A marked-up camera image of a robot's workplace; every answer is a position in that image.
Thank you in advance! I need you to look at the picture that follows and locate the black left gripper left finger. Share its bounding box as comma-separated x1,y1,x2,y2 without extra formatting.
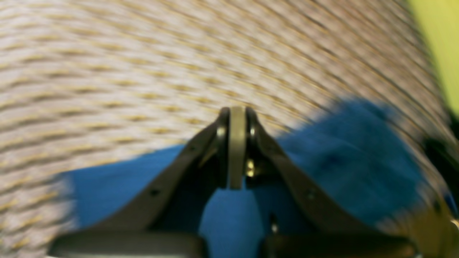
48,107,230,258

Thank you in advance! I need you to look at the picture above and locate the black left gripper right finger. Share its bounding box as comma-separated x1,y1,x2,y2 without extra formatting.
229,106,418,258

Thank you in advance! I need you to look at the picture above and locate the blue long-sleeve T-shirt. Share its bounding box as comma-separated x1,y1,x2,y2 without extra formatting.
65,100,429,258

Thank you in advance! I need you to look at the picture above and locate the fan-patterned tablecloth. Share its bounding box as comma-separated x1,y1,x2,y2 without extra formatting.
0,0,458,258

